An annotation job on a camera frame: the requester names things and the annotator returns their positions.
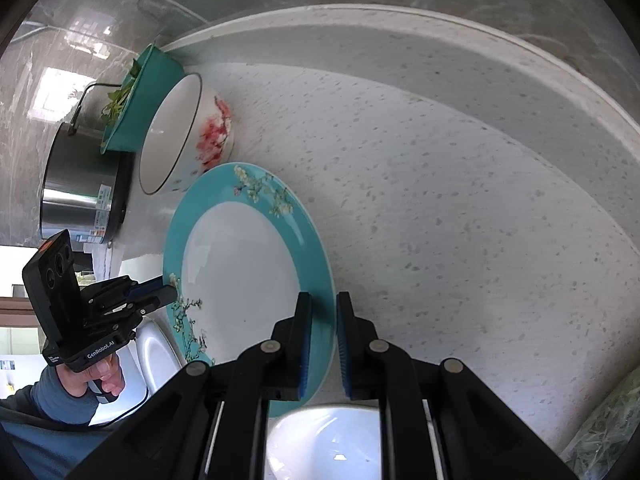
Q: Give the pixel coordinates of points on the white plate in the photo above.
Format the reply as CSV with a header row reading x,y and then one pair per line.
x,y
150,355

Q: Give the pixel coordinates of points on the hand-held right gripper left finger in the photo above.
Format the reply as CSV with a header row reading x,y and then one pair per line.
x,y
304,350

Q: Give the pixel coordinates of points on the person's left forearm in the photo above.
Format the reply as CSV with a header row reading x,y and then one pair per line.
x,y
45,435

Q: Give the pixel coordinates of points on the leafy greens in colander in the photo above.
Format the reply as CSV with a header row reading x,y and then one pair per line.
x,y
119,97

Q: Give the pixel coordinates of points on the teal colander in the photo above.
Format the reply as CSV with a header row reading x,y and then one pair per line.
x,y
132,125

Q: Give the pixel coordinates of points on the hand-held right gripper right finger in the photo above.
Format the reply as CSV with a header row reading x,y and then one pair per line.
x,y
345,350

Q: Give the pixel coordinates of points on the white towel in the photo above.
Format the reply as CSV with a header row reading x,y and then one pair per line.
x,y
105,262

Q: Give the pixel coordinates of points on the stainless steel appliance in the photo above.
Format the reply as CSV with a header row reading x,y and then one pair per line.
x,y
75,185

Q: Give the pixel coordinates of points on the teal floral plate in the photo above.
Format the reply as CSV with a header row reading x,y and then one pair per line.
x,y
235,260

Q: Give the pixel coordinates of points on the white bowl red floral print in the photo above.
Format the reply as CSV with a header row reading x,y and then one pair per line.
x,y
170,135

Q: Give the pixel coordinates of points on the plastic bag of greens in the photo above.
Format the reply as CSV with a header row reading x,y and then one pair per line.
x,y
605,430

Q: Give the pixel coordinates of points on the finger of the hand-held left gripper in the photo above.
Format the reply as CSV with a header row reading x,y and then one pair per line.
x,y
160,299
142,280

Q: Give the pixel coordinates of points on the person's left hand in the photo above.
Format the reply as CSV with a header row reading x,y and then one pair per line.
x,y
80,382

